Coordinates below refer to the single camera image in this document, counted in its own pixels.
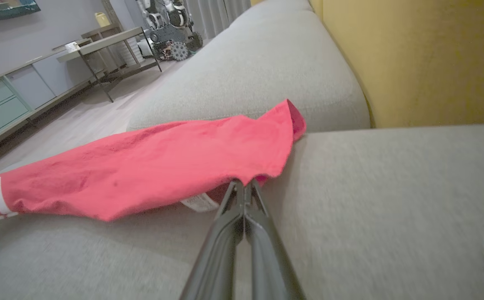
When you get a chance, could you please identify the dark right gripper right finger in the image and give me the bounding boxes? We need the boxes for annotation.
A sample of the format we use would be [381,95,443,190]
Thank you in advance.
[244,179,307,300]

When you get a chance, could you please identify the grey side table metal legs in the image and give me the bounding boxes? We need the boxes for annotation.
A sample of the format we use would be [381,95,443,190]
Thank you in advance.
[57,27,162,103]

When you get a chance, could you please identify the long grey TV cabinet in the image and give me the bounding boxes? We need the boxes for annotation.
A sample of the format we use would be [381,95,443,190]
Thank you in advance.
[0,37,101,159]

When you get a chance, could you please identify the yellow sofa back cushion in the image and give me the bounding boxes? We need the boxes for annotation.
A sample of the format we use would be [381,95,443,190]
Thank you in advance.
[309,0,484,128]

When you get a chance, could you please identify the red white basketball jersey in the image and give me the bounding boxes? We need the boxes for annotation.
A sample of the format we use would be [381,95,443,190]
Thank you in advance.
[0,99,307,222]

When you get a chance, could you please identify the grey curtain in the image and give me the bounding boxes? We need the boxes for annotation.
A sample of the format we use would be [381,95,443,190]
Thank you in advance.
[184,0,252,40]

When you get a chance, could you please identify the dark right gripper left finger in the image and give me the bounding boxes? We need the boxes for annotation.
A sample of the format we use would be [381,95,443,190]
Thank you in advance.
[179,180,244,300]

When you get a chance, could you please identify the wheeled robot in background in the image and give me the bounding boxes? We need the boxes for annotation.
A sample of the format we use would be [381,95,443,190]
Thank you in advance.
[136,0,204,62]

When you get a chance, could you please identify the framed wall screen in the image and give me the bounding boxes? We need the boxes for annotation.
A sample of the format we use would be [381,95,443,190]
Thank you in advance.
[0,0,41,26]

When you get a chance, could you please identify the grey fabric sofa seat cushion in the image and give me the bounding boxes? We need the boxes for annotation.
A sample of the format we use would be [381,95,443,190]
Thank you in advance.
[126,0,371,133]

